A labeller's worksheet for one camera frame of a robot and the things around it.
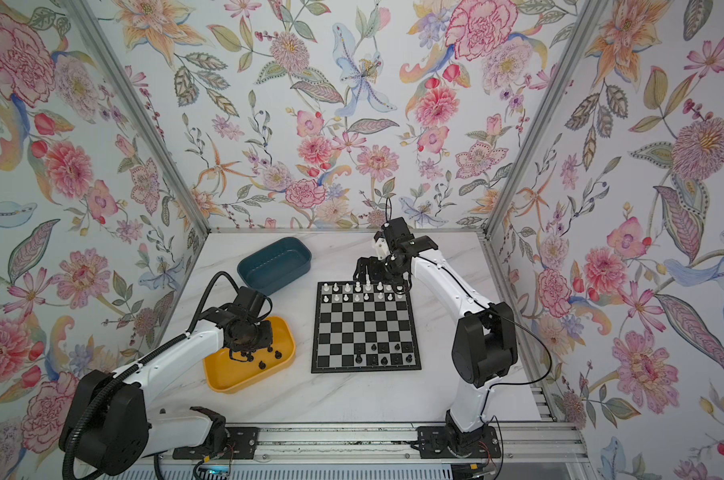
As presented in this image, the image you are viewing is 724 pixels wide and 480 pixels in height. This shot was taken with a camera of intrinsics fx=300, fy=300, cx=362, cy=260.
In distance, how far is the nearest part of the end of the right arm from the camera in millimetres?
639

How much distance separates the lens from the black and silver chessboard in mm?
876

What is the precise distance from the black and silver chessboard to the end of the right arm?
181 millimetres
